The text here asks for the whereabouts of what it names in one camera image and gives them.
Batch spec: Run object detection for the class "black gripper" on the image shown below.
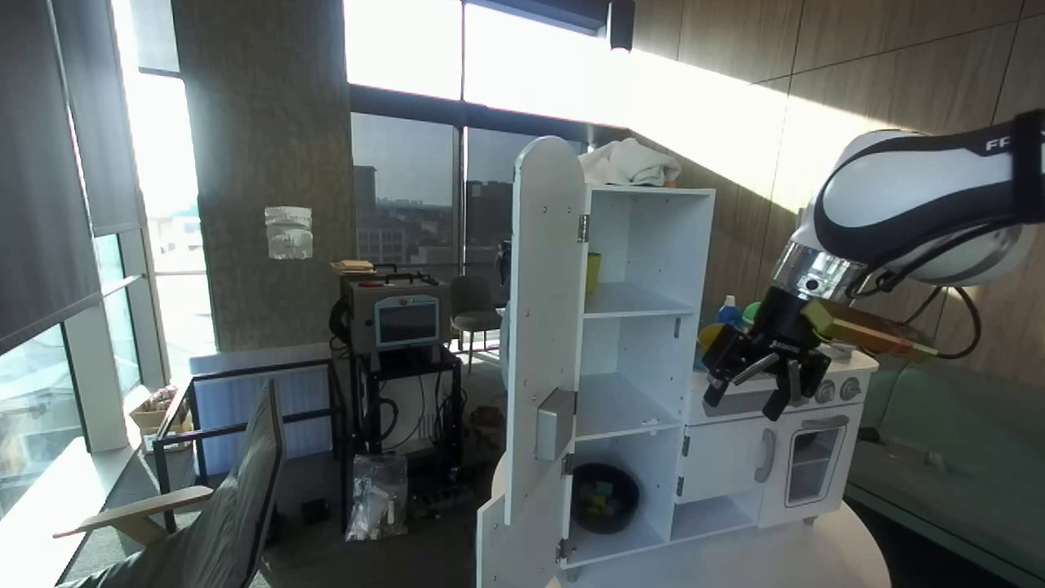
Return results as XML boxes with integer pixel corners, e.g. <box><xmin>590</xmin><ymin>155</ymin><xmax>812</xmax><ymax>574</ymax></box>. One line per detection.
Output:
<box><xmin>699</xmin><ymin>283</ymin><xmax>835</xmax><ymax>424</ymax></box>

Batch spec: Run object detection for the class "large yellow plastic cup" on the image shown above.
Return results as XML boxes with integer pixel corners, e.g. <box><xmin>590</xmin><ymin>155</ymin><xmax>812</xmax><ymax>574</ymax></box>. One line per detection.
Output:
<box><xmin>697</xmin><ymin>319</ymin><xmax>731</xmax><ymax>365</ymax></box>

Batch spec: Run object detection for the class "white toy kitchen cabinet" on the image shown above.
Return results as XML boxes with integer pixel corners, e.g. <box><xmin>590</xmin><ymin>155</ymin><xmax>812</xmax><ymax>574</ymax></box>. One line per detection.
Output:
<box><xmin>474</xmin><ymin>133</ymin><xmax>883</xmax><ymax>588</ymax></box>

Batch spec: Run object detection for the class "tall white cabinet door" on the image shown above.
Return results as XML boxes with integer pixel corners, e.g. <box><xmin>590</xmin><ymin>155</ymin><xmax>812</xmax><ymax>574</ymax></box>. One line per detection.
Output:
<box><xmin>499</xmin><ymin>133</ymin><xmax>590</xmax><ymax>532</ymax></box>

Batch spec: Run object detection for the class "short white cabinet door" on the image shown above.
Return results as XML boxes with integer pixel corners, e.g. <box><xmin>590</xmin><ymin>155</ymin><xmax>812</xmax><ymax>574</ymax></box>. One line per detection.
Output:
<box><xmin>474</xmin><ymin>453</ymin><xmax>574</xmax><ymax>588</ymax></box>

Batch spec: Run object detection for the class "blue plastic bottle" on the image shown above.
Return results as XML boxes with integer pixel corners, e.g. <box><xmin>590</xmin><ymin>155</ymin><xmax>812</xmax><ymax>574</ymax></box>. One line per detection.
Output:
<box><xmin>714</xmin><ymin>290</ymin><xmax>749</xmax><ymax>330</ymax></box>

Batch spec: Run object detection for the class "black bowl with toys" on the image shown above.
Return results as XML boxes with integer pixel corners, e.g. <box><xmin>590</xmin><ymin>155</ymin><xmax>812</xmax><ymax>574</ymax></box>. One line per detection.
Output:
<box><xmin>568</xmin><ymin>461</ymin><xmax>645</xmax><ymax>537</ymax></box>

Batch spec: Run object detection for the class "green sofa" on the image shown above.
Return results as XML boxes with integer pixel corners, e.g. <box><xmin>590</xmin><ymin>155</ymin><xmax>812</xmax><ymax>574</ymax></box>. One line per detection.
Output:
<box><xmin>846</xmin><ymin>355</ymin><xmax>1045</xmax><ymax>588</ymax></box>

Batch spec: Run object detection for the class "crumpled white cloth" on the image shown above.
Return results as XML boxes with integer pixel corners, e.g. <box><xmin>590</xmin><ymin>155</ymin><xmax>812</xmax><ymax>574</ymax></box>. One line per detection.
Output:
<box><xmin>579</xmin><ymin>138</ymin><xmax>685</xmax><ymax>190</ymax></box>

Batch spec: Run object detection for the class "black equipment cart with screen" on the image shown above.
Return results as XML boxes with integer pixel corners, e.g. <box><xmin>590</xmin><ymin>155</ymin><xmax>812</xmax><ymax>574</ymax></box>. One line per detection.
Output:
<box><xmin>327</xmin><ymin>258</ymin><xmax>467</xmax><ymax>518</ymax></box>

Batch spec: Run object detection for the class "clear plastic bag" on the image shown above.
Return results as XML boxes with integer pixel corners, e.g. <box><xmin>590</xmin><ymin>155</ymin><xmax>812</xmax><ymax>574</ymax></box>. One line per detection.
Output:
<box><xmin>344</xmin><ymin>450</ymin><xmax>412</xmax><ymax>547</ymax></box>

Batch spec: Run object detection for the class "white paper sheet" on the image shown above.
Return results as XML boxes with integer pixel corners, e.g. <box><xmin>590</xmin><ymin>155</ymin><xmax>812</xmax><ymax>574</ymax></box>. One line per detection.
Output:
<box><xmin>261</xmin><ymin>202</ymin><xmax>317</xmax><ymax>266</ymax></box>

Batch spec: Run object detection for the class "black chair with wooden armrest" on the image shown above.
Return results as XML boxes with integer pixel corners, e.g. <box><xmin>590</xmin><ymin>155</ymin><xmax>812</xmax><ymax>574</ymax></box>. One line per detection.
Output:
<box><xmin>53</xmin><ymin>379</ymin><xmax>287</xmax><ymax>588</ymax></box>

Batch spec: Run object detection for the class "dark window blind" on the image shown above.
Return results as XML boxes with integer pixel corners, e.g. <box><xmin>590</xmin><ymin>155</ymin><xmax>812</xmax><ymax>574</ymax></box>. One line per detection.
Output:
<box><xmin>0</xmin><ymin>0</ymin><xmax>146</xmax><ymax>355</ymax></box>

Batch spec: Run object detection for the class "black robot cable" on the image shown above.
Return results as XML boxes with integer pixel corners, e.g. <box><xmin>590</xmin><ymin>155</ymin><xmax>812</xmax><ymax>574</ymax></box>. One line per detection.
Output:
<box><xmin>870</xmin><ymin>222</ymin><xmax>986</xmax><ymax>362</ymax></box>

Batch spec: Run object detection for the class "black metal frame rack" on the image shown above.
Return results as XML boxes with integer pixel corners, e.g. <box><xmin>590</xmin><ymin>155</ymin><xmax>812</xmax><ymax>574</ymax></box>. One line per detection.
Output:
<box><xmin>149</xmin><ymin>355</ymin><xmax>344</xmax><ymax>507</ymax></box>

